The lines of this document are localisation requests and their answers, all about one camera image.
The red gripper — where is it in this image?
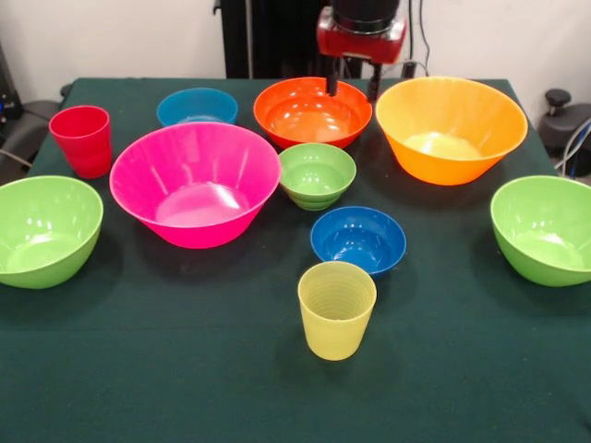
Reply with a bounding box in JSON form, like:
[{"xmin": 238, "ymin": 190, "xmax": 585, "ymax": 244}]
[{"xmin": 316, "ymin": 25, "xmax": 407, "ymax": 102}]

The small green plastic bowl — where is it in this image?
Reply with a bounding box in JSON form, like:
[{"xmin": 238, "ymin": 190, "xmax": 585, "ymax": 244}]
[{"xmin": 278, "ymin": 142, "xmax": 358, "ymax": 212}]

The yellow plastic cup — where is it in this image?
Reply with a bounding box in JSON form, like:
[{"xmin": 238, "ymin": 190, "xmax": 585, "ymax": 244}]
[{"xmin": 296, "ymin": 260, "xmax": 379, "ymax": 362}]

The black computer tower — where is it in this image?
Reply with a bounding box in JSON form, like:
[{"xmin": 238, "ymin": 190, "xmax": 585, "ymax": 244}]
[{"xmin": 0, "ymin": 41, "xmax": 23, "ymax": 122}]

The red-orange plastic bowl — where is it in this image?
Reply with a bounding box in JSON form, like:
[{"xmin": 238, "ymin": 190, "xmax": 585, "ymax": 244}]
[{"xmin": 252, "ymin": 76, "xmax": 374, "ymax": 150}]

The large orange plastic bowl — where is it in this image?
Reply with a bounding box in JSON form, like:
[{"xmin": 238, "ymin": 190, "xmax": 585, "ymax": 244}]
[{"xmin": 375, "ymin": 76, "xmax": 529, "ymax": 187}]

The light blue plastic bowl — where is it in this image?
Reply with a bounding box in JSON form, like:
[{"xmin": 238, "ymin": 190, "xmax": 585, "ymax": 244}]
[{"xmin": 155, "ymin": 87, "xmax": 239, "ymax": 128}]

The dark blue plastic bowl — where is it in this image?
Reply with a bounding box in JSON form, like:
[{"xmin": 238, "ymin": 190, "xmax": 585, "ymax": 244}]
[{"xmin": 309, "ymin": 205, "xmax": 408, "ymax": 278}]

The large pink plastic bowl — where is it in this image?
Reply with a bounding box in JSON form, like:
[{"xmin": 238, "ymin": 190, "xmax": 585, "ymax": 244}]
[{"xmin": 108, "ymin": 121, "xmax": 283, "ymax": 250}]

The large green plastic bowl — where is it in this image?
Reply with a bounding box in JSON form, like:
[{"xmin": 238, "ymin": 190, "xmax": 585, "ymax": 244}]
[
  {"xmin": 489, "ymin": 174, "xmax": 591, "ymax": 287},
  {"xmin": 0, "ymin": 174, "xmax": 104, "ymax": 291}
]

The red plastic cup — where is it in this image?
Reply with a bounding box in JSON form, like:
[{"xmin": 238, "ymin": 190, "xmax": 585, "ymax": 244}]
[{"xmin": 48, "ymin": 104, "xmax": 114, "ymax": 180}]

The dark green tablecloth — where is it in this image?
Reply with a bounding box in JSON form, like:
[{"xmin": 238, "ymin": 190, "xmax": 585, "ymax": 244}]
[{"xmin": 0, "ymin": 76, "xmax": 591, "ymax": 443}]

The black wall cable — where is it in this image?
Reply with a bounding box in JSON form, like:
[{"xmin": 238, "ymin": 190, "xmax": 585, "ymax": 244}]
[{"xmin": 408, "ymin": 0, "xmax": 431, "ymax": 66}]

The light blue cable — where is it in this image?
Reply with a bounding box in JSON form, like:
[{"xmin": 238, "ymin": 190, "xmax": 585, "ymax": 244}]
[{"xmin": 553, "ymin": 117, "xmax": 591, "ymax": 177}]

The grey cable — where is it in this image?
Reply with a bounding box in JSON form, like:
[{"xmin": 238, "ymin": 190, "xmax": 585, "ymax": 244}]
[{"xmin": 0, "ymin": 148, "xmax": 32, "ymax": 168}]

